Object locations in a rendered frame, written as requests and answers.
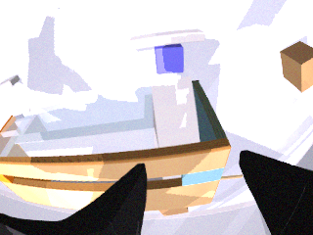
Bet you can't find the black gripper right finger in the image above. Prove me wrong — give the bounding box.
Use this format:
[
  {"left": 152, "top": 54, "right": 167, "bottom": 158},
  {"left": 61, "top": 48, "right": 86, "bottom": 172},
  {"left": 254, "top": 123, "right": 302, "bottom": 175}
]
[{"left": 239, "top": 149, "right": 313, "bottom": 235}]

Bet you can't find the small blue block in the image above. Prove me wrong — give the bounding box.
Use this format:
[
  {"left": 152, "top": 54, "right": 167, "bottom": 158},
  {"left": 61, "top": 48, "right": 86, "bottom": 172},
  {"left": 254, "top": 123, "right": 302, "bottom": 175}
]
[{"left": 154, "top": 44, "right": 184, "bottom": 74}]

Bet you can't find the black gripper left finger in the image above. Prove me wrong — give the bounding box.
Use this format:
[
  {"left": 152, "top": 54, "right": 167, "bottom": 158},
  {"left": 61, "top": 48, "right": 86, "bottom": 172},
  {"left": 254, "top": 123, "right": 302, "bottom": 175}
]
[{"left": 0, "top": 164, "right": 148, "bottom": 235}]

